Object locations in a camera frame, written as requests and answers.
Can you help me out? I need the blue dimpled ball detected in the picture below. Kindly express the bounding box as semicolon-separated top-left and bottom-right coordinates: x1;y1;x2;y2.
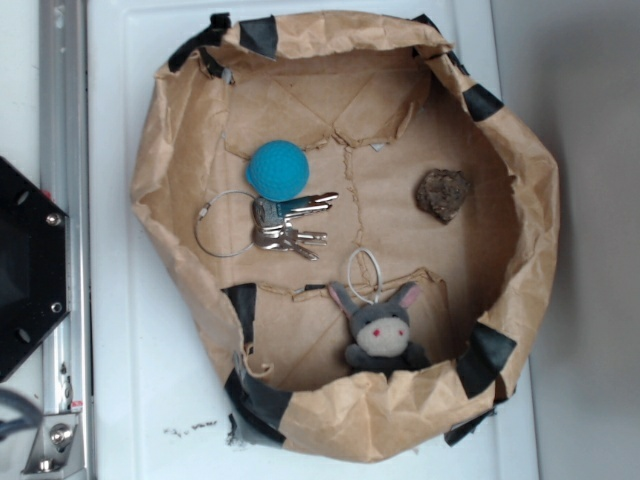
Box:
245;140;310;202

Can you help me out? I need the silver key bunch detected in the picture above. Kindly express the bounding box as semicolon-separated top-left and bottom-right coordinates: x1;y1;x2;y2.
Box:
252;192;339;261

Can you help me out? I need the brown paper bag tray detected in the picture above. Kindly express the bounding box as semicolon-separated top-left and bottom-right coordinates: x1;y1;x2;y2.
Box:
131;11;560;462

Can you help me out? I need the white tray board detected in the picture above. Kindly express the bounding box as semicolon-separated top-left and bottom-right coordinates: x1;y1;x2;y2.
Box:
87;1;539;479

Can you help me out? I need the grey plush donkey toy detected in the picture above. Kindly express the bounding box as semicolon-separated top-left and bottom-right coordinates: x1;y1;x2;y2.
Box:
328;282;431;376

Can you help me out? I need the white cord loop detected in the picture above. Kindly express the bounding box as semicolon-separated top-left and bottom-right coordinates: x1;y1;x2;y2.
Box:
347;247;385;305

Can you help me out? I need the wire key ring loop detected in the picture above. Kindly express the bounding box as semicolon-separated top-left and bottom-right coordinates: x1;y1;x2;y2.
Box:
194;190;261;258

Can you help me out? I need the brown rough rock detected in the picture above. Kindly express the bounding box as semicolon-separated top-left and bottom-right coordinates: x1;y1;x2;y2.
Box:
415;169;471;224

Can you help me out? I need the aluminium rail profile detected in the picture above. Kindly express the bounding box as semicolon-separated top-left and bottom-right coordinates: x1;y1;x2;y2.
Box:
25;1;95;479

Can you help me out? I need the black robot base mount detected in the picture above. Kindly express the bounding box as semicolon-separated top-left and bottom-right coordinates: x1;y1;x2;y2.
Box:
1;159;68;381

